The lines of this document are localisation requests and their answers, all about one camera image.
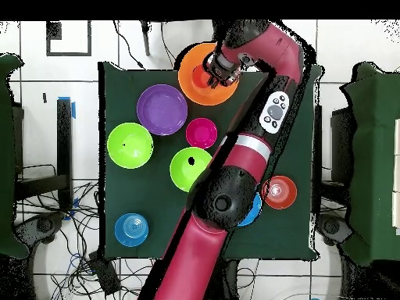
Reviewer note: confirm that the small orange bowl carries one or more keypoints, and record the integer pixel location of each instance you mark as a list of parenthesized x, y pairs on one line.
[(281, 200)]

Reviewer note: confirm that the black square frame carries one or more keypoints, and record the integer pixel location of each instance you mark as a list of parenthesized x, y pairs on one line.
[(89, 37)]

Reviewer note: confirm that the black metal beam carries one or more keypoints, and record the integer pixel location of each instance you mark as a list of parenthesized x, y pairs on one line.
[(318, 156)]

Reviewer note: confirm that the large yellow-orange bowl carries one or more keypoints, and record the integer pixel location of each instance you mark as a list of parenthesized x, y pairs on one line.
[(187, 72)]

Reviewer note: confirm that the black power strip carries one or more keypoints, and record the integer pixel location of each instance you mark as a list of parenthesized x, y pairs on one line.
[(104, 275)]

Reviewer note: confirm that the dark green table cloth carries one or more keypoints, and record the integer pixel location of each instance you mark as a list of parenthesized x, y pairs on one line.
[(281, 234)]

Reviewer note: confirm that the black metal frame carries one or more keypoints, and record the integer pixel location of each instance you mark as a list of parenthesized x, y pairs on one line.
[(64, 140)]

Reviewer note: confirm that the small pink-red bowl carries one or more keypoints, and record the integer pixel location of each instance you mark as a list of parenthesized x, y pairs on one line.
[(201, 132)]

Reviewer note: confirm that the small light blue bowl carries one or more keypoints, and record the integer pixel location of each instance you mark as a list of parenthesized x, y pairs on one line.
[(131, 229)]

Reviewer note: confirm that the purple bowl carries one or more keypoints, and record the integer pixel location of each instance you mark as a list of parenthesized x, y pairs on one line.
[(162, 109)]

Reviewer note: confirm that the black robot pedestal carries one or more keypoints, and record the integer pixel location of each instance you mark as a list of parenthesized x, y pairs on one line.
[(231, 281)]

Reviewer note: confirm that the green bowl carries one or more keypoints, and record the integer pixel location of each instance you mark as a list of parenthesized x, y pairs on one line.
[(184, 172), (130, 153)]

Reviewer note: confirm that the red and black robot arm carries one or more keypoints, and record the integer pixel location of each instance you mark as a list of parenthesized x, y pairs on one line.
[(237, 175)]

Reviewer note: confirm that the black stand leg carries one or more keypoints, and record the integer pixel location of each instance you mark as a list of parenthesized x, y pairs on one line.
[(145, 37)]

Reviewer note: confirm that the green cloth side table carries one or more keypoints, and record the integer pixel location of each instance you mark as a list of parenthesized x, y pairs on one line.
[(7, 156), (375, 156)]

